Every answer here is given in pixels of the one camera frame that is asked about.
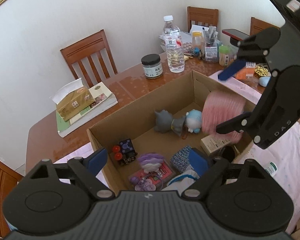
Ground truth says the cream carton box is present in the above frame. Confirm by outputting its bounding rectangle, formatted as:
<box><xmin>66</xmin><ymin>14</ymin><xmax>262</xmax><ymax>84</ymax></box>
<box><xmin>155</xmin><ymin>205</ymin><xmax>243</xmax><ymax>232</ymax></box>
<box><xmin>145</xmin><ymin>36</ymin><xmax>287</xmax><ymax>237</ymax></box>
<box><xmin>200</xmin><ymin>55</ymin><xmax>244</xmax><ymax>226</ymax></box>
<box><xmin>200</xmin><ymin>135</ymin><xmax>231</xmax><ymax>156</ymax></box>

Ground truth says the pink knitted sock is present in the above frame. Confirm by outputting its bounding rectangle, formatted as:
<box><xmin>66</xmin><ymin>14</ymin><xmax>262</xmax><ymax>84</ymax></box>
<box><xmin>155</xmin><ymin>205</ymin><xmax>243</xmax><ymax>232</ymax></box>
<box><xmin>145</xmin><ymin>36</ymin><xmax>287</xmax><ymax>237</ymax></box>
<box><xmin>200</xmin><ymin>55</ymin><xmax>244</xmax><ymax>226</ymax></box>
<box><xmin>202</xmin><ymin>90</ymin><xmax>246</xmax><ymax>144</ymax></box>

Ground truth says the blue white knitted sock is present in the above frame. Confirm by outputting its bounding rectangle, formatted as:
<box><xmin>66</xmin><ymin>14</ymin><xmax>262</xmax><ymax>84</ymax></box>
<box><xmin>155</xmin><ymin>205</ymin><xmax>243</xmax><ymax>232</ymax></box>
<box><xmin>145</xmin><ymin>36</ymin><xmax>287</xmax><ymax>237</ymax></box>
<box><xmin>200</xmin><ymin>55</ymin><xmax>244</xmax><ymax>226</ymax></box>
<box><xmin>170</xmin><ymin>145</ymin><xmax>191</xmax><ymax>173</ymax></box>

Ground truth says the white knitted sock roll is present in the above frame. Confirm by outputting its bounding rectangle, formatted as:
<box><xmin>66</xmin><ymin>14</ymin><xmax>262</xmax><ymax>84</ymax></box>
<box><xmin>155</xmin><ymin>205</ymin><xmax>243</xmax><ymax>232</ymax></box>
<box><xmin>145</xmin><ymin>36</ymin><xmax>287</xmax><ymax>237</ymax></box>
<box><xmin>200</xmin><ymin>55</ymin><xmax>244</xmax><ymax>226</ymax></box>
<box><xmin>162</xmin><ymin>170</ymin><xmax>200</xmax><ymax>196</ymax></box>

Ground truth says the black blue toy cube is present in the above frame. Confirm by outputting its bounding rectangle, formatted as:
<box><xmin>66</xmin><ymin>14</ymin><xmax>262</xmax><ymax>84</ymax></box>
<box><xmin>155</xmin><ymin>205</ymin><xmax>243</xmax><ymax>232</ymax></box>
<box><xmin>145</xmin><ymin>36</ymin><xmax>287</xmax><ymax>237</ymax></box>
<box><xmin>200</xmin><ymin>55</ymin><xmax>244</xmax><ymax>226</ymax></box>
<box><xmin>112</xmin><ymin>138</ymin><xmax>138</xmax><ymax>166</ymax></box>

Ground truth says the blue white squishy toy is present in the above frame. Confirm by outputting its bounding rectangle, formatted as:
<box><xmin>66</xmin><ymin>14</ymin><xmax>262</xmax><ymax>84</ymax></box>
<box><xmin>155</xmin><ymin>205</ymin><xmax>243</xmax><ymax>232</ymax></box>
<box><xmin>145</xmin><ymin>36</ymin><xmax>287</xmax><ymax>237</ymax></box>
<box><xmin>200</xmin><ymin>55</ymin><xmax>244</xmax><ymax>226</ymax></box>
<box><xmin>185</xmin><ymin>109</ymin><xmax>202</xmax><ymax>134</ymax></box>

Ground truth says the pink card pack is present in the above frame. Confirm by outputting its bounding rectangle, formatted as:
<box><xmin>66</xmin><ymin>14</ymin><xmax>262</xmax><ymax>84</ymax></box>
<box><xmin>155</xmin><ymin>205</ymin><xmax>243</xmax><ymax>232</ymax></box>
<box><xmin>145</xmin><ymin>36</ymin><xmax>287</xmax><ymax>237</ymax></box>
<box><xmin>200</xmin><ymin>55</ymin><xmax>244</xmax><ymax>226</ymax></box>
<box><xmin>128</xmin><ymin>162</ymin><xmax>175</xmax><ymax>191</ymax></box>

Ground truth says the purple charm keychain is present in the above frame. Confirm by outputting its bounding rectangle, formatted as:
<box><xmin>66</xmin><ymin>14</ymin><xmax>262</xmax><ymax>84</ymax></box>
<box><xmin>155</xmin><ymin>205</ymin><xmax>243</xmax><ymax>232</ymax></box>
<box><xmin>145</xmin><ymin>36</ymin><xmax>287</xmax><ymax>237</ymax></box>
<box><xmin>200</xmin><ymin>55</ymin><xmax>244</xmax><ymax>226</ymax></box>
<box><xmin>129</xmin><ymin>174</ymin><xmax>164</xmax><ymax>191</ymax></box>

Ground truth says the purple crochet flower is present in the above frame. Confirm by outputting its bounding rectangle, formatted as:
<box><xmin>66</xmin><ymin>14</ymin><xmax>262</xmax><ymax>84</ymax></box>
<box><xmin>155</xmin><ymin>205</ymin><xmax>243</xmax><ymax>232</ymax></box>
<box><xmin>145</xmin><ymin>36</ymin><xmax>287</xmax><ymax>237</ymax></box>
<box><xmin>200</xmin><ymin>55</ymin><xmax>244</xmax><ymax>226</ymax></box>
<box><xmin>137</xmin><ymin>152</ymin><xmax>165</xmax><ymax>174</ymax></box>

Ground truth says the grey rubber toy figure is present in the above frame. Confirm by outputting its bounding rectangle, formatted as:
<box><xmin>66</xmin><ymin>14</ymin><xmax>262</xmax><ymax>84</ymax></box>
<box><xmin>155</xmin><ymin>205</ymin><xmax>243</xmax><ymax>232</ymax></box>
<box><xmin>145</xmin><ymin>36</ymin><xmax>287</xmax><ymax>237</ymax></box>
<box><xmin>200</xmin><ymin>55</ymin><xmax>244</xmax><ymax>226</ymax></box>
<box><xmin>154</xmin><ymin>109</ymin><xmax>186</xmax><ymax>137</ymax></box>

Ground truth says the black glasses case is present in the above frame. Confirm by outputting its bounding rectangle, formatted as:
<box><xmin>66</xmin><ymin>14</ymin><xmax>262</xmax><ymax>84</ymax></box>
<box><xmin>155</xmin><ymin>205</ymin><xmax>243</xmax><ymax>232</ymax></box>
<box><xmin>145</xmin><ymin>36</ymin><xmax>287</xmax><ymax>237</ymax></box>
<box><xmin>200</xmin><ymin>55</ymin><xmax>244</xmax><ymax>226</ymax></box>
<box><xmin>215</xmin><ymin>145</ymin><xmax>237</xmax><ymax>163</ymax></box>

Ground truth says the wooden chair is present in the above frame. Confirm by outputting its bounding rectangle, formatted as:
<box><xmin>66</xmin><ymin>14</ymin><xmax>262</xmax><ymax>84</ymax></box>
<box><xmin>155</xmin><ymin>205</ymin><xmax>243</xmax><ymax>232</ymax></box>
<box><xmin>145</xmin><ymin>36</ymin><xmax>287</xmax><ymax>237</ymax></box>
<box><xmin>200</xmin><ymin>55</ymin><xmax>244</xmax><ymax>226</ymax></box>
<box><xmin>187</xmin><ymin>7</ymin><xmax>219</xmax><ymax>31</ymax></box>
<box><xmin>250</xmin><ymin>17</ymin><xmax>278</xmax><ymax>36</ymax></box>
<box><xmin>60</xmin><ymin>29</ymin><xmax>118</xmax><ymax>87</ymax></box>

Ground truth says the gold ornament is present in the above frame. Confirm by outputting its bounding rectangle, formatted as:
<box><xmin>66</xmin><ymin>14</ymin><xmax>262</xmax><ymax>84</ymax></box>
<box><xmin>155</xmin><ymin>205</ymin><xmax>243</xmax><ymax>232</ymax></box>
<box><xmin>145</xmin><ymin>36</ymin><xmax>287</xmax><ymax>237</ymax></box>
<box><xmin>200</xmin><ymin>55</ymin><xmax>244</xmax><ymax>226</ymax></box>
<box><xmin>255</xmin><ymin>64</ymin><xmax>271</xmax><ymax>78</ymax></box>

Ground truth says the red smartphone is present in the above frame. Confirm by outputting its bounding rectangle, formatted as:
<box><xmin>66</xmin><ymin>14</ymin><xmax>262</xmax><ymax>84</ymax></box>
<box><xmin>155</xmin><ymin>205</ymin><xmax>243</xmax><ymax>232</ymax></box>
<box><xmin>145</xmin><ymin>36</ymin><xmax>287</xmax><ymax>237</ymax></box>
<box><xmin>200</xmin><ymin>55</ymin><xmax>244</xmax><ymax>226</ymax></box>
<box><xmin>222</xmin><ymin>29</ymin><xmax>249</xmax><ymax>41</ymax></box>

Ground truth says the light blue oval gadget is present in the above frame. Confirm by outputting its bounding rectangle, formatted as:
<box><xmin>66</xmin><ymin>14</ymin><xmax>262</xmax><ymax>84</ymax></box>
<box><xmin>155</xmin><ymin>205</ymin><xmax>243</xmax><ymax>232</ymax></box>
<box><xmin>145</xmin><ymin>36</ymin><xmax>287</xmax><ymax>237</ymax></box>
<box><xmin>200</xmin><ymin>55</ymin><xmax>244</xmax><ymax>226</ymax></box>
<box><xmin>258</xmin><ymin>76</ymin><xmax>270</xmax><ymax>87</ymax></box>

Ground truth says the green lid small bottle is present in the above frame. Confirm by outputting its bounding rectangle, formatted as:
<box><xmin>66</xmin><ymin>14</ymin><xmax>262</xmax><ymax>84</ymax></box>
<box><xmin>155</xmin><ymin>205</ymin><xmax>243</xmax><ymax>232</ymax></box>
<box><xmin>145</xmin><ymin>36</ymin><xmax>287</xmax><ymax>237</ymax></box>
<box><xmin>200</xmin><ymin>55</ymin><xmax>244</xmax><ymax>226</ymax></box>
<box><xmin>218</xmin><ymin>45</ymin><xmax>231</xmax><ymax>67</ymax></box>

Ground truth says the pen holder cup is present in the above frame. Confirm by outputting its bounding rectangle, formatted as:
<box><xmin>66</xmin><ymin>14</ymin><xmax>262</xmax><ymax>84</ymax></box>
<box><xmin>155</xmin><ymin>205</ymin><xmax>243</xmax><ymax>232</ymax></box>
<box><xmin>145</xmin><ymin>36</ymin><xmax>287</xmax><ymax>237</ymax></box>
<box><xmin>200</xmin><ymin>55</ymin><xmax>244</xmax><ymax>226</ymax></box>
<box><xmin>203</xmin><ymin>26</ymin><xmax>218</xmax><ymax>62</ymax></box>

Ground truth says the white green tube bottle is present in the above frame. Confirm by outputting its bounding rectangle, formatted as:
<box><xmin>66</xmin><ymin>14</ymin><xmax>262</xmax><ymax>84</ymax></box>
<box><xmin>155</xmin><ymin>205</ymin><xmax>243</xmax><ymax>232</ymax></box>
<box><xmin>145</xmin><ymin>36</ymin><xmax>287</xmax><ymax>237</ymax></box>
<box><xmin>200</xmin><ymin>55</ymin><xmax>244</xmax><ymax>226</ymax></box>
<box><xmin>264</xmin><ymin>161</ymin><xmax>278</xmax><ymax>177</ymax></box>

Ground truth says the pink floral tablecloth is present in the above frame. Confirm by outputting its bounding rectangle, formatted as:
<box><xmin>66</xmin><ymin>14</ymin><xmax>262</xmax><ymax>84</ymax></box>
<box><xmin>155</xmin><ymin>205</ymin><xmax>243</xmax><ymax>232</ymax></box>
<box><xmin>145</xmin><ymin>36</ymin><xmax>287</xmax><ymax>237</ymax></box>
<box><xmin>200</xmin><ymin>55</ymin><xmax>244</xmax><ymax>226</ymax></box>
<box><xmin>55</xmin><ymin>77</ymin><xmax>300</xmax><ymax>233</ymax></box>

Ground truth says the wooden chair far right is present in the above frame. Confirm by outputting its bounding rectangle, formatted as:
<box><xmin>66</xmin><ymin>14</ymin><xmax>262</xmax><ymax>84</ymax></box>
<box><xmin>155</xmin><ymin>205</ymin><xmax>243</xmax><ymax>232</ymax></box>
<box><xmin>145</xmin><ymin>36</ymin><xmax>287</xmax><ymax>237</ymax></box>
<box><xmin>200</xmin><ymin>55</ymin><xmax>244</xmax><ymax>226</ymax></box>
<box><xmin>187</xmin><ymin>7</ymin><xmax>219</xmax><ymax>31</ymax></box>

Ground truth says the large cardboard box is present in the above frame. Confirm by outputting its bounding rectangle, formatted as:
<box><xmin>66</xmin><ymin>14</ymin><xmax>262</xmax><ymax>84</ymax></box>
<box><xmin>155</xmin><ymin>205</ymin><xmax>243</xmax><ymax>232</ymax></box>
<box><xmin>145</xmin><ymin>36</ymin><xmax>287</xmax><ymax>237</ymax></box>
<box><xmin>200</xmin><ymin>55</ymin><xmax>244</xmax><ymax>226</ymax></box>
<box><xmin>86</xmin><ymin>70</ymin><xmax>257</xmax><ymax>196</ymax></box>

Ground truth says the yellow lid bottle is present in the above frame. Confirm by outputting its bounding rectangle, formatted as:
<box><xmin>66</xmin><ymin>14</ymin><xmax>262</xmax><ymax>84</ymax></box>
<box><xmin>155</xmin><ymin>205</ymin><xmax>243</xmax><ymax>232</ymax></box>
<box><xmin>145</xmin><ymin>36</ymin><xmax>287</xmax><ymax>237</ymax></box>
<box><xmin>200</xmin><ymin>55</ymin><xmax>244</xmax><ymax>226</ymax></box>
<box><xmin>192</xmin><ymin>30</ymin><xmax>204</xmax><ymax>59</ymax></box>

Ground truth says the yellow tissue box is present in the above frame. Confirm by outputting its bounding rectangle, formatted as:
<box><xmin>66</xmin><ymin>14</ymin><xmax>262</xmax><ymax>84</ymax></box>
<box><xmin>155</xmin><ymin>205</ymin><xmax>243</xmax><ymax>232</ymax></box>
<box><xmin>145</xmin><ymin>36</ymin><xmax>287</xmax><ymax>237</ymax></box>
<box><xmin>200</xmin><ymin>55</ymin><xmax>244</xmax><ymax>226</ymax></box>
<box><xmin>50</xmin><ymin>78</ymin><xmax>95</xmax><ymax>121</ymax></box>

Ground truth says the green white book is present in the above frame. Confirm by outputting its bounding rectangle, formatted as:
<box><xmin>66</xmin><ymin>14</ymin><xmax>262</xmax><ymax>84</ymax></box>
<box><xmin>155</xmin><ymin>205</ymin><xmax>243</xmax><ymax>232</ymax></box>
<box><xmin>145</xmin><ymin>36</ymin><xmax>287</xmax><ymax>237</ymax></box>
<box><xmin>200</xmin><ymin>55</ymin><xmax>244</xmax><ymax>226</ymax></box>
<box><xmin>56</xmin><ymin>82</ymin><xmax>118</xmax><ymax>138</ymax></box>

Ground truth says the clear plastic water bottle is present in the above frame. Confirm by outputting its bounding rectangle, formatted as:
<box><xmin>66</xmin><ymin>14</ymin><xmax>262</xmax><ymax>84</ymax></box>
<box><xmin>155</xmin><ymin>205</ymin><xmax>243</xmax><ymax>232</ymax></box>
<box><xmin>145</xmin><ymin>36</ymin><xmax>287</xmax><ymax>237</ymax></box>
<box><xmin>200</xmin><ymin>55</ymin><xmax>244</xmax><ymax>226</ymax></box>
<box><xmin>162</xmin><ymin>15</ymin><xmax>185</xmax><ymax>73</ymax></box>

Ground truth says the black lid glass jar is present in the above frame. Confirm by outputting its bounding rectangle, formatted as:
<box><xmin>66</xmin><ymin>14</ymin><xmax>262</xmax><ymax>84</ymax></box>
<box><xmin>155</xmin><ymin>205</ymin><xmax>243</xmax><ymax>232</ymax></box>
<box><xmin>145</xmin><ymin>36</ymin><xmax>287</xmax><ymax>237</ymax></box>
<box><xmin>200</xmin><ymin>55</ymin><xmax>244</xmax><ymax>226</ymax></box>
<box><xmin>141</xmin><ymin>54</ymin><xmax>163</xmax><ymax>79</ymax></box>

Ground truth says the wooden chair back centre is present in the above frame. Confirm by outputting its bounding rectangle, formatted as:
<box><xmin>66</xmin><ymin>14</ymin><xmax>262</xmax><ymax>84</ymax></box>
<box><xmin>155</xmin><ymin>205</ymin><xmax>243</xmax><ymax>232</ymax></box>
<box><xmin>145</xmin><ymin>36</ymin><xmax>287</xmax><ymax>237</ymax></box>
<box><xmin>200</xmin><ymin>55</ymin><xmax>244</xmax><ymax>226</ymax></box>
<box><xmin>60</xmin><ymin>29</ymin><xmax>118</xmax><ymax>87</ymax></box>

